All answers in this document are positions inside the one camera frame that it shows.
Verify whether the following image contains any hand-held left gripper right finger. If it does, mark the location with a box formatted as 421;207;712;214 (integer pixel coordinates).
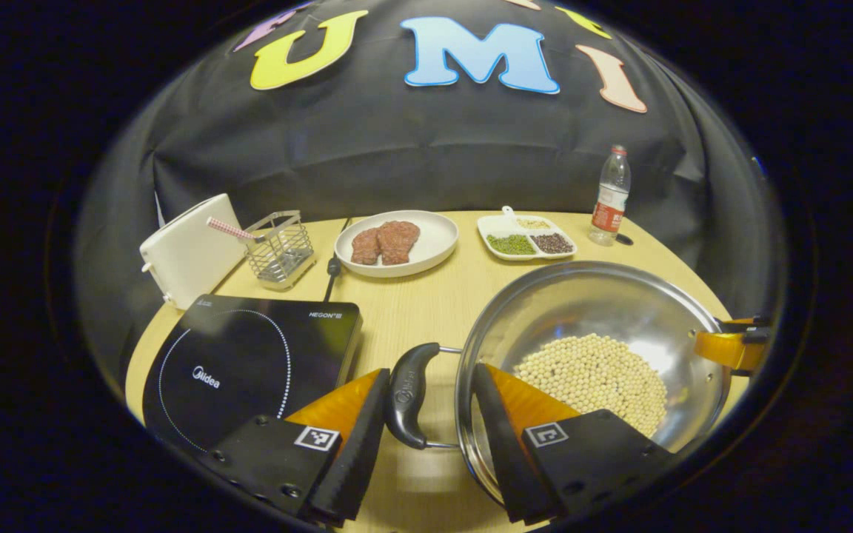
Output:
471;363;675;525

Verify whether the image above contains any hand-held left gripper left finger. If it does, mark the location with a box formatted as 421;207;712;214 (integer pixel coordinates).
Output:
201;368;392;528

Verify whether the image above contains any black induction cooktop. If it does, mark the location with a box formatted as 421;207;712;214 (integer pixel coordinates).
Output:
143;295;363;454

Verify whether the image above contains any steel pot with black handle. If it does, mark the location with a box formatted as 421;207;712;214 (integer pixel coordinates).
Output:
386;261;732;504

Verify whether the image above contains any pile of soybeans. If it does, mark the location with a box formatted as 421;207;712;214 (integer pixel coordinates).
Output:
513;333;669;438

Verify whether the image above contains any clear bottle with red label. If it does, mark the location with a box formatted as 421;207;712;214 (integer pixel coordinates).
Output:
588;144;632;247

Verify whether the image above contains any brown meat slice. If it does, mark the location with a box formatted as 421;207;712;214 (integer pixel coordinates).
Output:
351;227;383;266
377;221;421;266

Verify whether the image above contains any white divided dish with beans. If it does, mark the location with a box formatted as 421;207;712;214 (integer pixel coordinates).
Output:
477;206;578;261

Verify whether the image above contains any round white plate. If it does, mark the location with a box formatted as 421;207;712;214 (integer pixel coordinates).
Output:
334;210;460;278

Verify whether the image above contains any red white striped stick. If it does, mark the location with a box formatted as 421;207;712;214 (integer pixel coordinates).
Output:
207;217;264;244

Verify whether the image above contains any white toaster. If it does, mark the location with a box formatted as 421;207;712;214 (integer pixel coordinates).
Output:
140;194;247;310

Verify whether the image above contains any black power cable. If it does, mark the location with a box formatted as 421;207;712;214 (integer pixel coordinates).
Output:
321;217;353;303

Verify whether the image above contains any wire mesh utensil basket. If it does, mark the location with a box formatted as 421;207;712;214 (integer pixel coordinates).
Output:
243;210;317;291

